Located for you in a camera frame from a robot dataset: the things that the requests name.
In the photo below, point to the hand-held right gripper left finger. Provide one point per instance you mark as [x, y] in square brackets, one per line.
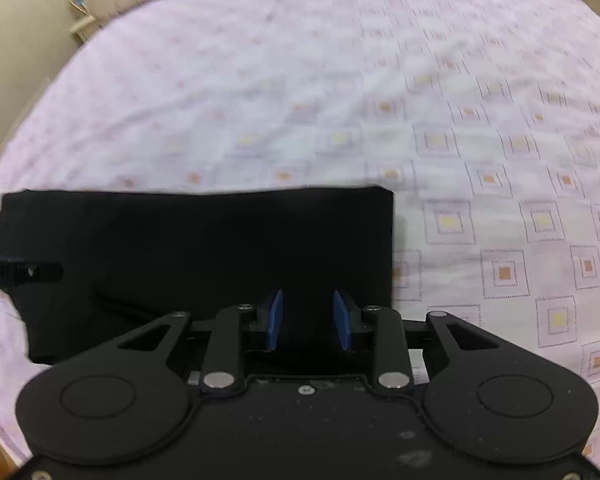
[275, 317]

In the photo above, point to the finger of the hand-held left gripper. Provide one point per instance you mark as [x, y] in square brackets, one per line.
[40, 272]

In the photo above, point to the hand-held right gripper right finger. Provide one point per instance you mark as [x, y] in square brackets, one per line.
[342, 320]

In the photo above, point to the black pants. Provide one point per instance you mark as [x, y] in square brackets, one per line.
[205, 240]

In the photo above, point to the bed with purple patterned sheet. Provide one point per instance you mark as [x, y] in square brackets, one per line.
[330, 85]

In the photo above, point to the cream nightstand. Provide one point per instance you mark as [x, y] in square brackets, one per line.
[87, 25]

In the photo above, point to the framed photo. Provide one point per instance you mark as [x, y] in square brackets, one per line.
[81, 6]

